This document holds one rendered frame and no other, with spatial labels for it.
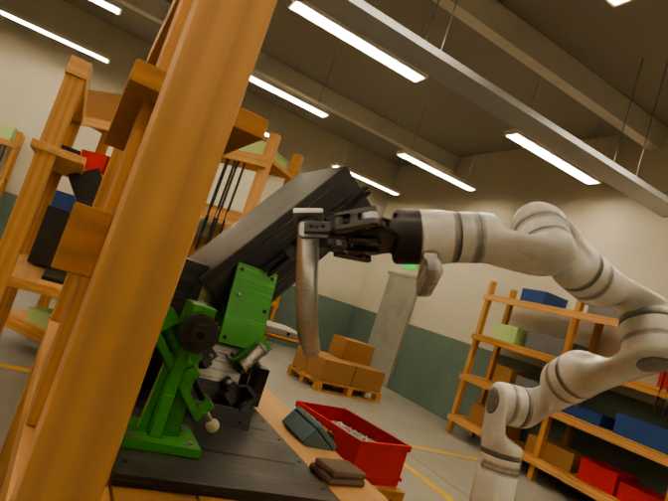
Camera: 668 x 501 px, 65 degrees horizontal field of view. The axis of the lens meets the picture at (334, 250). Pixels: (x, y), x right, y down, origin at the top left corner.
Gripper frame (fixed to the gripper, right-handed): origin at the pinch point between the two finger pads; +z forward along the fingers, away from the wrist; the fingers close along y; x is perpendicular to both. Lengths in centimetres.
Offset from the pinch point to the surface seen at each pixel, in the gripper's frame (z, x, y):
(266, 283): 15, -17, -66
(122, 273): 22.0, 8.4, 6.9
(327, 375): 1, -100, -665
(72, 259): 31.0, 4.7, 1.8
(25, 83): 508, -565, -629
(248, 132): 13.3, -28.4, -16.1
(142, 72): 29.8, -32.3, -4.9
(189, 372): 24.4, 11.9, -36.5
